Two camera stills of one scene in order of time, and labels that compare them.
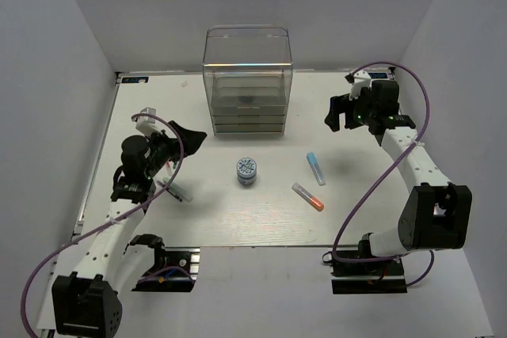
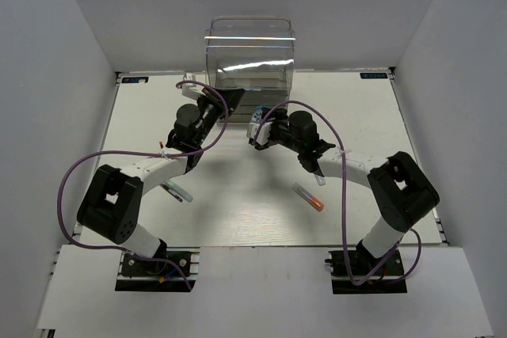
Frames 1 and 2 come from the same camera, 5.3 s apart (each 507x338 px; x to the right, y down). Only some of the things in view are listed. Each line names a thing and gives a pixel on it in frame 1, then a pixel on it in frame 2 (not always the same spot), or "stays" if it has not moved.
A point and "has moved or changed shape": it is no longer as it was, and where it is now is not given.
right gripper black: [338, 106] → [281, 115]
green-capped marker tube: [170, 191] stays
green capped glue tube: [179, 190] stays
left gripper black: [192, 140] → [232, 97]
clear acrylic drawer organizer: [248, 70] has moved or changed shape
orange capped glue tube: [309, 198] stays
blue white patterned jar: [246, 170] → [257, 115]
